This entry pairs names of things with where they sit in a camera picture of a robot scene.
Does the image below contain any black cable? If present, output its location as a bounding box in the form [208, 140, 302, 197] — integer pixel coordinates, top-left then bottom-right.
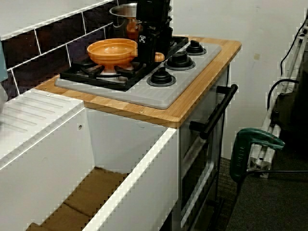
[280, 18, 308, 77]
[267, 79, 300, 114]

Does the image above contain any white toy oven cabinet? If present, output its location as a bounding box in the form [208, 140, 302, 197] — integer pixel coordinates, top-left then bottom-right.
[178, 64, 231, 231]

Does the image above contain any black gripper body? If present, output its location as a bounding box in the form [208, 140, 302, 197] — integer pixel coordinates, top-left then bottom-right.
[136, 0, 174, 28]

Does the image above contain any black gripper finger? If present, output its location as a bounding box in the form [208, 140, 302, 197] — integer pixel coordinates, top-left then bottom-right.
[138, 22, 157, 64]
[157, 26, 173, 52]

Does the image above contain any black burner grate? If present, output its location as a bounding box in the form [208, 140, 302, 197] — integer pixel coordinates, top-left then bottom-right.
[60, 60, 150, 92]

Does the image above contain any aluminium frame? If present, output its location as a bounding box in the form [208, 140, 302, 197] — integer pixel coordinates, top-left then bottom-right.
[247, 16, 308, 179]

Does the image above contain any stainless steel pot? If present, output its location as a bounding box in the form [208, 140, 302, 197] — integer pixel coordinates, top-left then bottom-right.
[109, 2, 174, 40]

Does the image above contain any teal box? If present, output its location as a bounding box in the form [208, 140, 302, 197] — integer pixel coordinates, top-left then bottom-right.
[0, 39, 9, 82]

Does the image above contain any orange toy frying pan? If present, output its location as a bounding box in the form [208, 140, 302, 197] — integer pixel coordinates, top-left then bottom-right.
[87, 38, 166, 73]

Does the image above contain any white sink basin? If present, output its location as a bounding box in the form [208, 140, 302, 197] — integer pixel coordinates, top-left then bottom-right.
[0, 88, 180, 231]

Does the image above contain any black oven door handle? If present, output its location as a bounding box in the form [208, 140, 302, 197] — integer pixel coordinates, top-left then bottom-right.
[189, 84, 239, 140]

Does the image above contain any grey stove top panel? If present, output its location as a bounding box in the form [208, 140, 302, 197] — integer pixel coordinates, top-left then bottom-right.
[54, 42, 222, 109]

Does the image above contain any black stove knob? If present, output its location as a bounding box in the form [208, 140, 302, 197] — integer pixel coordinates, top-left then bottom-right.
[147, 66, 176, 87]
[164, 51, 195, 70]
[185, 40, 207, 55]

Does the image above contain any white dish rack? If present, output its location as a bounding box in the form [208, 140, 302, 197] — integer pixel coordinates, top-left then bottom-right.
[0, 0, 138, 102]

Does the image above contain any wooden kitchen countertop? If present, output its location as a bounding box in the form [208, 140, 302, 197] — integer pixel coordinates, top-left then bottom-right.
[35, 36, 242, 128]

